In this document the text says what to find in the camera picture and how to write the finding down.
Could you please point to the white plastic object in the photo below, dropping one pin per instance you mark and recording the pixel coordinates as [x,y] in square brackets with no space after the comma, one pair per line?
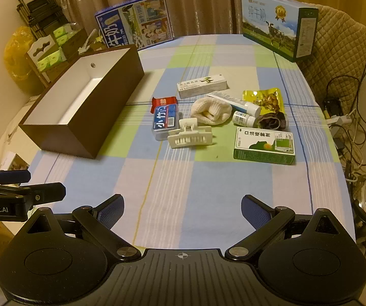
[87,43]

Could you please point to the white power strip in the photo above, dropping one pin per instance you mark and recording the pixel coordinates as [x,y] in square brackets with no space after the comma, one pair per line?
[339,120]

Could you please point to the brown storage box white inside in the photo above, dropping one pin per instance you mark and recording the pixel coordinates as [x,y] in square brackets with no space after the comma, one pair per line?
[106,83]

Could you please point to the small white pill bottle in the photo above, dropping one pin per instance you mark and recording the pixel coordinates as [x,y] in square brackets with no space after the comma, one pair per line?
[243,119]

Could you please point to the plaid tablecloth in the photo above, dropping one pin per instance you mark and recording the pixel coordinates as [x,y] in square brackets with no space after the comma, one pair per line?
[202,181]

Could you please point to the white hair claw clip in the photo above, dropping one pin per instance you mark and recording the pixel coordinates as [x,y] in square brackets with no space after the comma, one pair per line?
[189,137]

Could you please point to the beige quilted chair cover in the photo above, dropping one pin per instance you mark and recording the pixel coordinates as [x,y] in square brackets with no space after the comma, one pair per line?
[336,47]

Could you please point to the yellow snack packet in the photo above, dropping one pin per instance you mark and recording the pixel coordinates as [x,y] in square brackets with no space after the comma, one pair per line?
[264,98]

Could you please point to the green white medicine box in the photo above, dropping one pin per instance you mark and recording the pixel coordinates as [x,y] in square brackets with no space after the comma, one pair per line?
[262,146]

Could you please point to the yellow plastic bag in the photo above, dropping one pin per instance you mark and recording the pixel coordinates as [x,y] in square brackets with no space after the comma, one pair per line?
[17,57]

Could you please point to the white ointment box green parrot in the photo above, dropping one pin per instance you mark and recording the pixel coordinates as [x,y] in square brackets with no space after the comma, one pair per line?
[199,86]

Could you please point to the black folding rack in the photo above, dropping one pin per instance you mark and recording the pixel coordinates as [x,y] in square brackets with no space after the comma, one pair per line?
[36,9]

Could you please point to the white blue ointment tube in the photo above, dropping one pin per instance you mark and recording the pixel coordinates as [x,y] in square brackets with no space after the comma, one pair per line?
[234,102]

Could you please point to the green tissue packets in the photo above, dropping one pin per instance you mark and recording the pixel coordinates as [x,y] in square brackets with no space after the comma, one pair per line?
[54,59]

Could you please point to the printed cardboard box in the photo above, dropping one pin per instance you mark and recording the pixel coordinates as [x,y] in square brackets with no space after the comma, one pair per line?
[19,162]

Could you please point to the beige curtain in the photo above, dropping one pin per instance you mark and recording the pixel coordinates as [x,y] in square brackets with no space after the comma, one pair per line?
[195,3]

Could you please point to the green cow milk carton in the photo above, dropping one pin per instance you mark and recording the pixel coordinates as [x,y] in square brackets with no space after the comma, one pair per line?
[272,25]

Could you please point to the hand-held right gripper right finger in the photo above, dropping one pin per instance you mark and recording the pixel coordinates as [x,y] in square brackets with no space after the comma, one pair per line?
[253,212]

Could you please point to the red packet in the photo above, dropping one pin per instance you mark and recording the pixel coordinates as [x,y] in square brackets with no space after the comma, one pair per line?
[164,102]

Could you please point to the black power adapter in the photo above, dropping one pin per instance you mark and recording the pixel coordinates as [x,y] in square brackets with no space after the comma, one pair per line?
[333,105]

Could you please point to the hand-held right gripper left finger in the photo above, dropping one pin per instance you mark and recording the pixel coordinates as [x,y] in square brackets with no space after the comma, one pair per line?
[113,212]

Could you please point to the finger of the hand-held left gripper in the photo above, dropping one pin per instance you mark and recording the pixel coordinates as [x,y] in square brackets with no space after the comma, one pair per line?
[11,176]
[49,193]

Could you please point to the dark brown cloth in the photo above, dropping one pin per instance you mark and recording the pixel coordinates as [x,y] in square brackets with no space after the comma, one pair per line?
[272,121]

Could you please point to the blue cartoon milk carton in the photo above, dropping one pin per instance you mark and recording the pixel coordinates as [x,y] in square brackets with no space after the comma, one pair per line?
[132,22]

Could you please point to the white sock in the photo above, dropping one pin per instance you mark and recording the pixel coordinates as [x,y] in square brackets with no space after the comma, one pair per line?
[210,111]

